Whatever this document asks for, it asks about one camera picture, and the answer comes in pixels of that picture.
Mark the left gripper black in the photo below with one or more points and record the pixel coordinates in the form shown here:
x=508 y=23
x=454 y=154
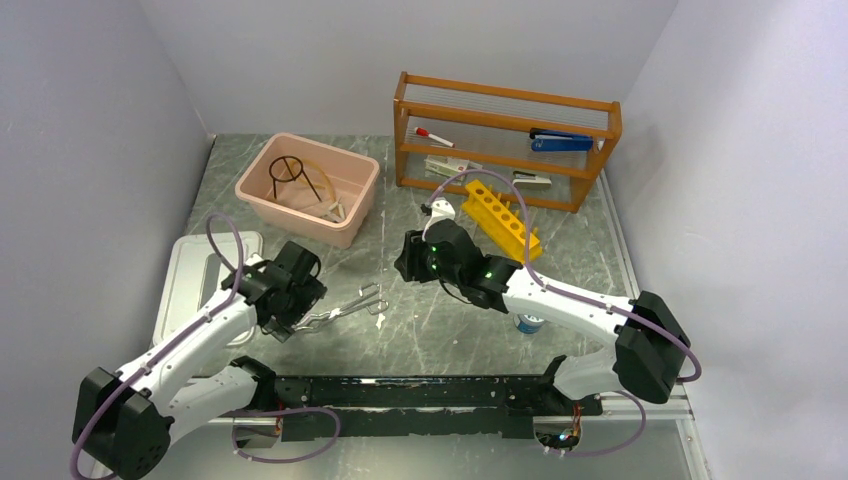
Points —
x=308 y=293

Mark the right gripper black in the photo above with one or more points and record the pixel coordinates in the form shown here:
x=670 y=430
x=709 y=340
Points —
x=409 y=263

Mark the metal crucible tongs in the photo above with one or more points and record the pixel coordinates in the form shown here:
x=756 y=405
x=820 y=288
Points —
x=368 y=299

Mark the amber rubber tubing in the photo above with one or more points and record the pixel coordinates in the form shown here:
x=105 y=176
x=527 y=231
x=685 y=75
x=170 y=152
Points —
x=325 y=187

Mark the black metal ring stand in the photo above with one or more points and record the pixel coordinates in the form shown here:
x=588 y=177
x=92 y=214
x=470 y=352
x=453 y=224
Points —
x=289 y=169

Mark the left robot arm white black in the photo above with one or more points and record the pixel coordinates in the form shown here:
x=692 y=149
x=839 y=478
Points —
x=128 y=419

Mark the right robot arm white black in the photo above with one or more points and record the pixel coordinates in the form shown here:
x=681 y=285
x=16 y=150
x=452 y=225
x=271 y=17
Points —
x=642 y=344

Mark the yellow test tube rack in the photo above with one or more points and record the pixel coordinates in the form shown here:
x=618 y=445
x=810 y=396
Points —
x=496 y=220

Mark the white plastic bin lid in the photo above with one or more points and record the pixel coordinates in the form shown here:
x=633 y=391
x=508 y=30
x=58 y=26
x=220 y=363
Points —
x=194 y=274

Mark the white cardboard box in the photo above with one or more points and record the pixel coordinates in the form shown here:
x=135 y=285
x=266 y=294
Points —
x=448 y=166

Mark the pink plastic bin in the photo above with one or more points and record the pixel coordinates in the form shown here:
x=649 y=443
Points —
x=354 y=176

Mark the blue white round jar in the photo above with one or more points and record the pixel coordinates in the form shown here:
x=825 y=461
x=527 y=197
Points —
x=528 y=324

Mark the red white marker pen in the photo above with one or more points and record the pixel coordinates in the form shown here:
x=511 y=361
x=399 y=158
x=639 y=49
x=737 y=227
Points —
x=433 y=137

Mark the white stapler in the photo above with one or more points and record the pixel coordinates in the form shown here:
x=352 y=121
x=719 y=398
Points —
x=528 y=180

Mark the orange wooden shelf rack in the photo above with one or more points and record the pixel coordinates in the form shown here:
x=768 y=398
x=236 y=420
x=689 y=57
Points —
x=490 y=126

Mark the blue stapler on shelf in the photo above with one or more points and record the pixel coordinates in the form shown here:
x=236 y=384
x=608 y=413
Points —
x=546 y=140

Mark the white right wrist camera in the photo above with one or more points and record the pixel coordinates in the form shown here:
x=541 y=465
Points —
x=438 y=210

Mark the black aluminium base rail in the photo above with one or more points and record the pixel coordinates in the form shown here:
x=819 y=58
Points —
x=509 y=406

